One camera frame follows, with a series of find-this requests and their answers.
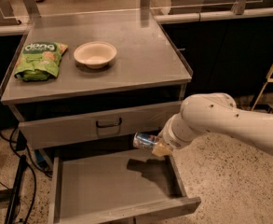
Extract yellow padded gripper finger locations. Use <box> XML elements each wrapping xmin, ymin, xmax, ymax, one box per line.
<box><xmin>152</xmin><ymin>142</ymin><xmax>172</xmax><ymax>157</ymax></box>

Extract silver blue redbull can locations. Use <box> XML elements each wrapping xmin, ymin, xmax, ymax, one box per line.
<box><xmin>133</xmin><ymin>133</ymin><xmax>159</xmax><ymax>150</ymax></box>

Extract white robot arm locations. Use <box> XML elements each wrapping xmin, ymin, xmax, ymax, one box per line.
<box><xmin>153</xmin><ymin>93</ymin><xmax>273</xmax><ymax>157</ymax></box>

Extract closed top drawer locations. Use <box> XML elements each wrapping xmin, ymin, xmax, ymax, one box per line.
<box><xmin>20</xmin><ymin>101</ymin><xmax>182</xmax><ymax>149</ymax></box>

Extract open middle drawer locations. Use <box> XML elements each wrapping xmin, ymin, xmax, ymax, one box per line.
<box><xmin>48</xmin><ymin>138</ymin><xmax>201</xmax><ymax>224</ymax></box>

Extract grey drawer cabinet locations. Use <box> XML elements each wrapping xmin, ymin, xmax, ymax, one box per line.
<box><xmin>0</xmin><ymin>8</ymin><xmax>202</xmax><ymax>224</ymax></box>

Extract white paper bowl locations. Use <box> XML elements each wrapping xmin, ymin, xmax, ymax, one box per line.
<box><xmin>74</xmin><ymin>41</ymin><xmax>117</xmax><ymax>69</ymax></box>

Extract green chips bag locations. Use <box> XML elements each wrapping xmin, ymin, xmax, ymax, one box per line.
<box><xmin>14</xmin><ymin>42</ymin><xmax>68</xmax><ymax>81</ymax></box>

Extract black metal stand leg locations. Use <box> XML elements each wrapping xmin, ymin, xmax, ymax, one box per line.
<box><xmin>5</xmin><ymin>155</ymin><xmax>27</xmax><ymax>224</ymax></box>

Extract black drawer handle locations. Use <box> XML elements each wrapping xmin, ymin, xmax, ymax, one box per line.
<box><xmin>95</xmin><ymin>118</ymin><xmax>122</xmax><ymax>129</ymax></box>

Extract yellow metal cart frame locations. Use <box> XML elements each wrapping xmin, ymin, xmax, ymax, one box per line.
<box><xmin>251</xmin><ymin>64</ymin><xmax>273</xmax><ymax>111</ymax></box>

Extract grey horizontal rail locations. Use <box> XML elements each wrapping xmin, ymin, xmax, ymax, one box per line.
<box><xmin>155</xmin><ymin>7</ymin><xmax>273</xmax><ymax>24</ymax></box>

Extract black floor cable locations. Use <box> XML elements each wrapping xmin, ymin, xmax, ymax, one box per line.
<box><xmin>0</xmin><ymin>126</ymin><xmax>53</xmax><ymax>224</ymax></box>

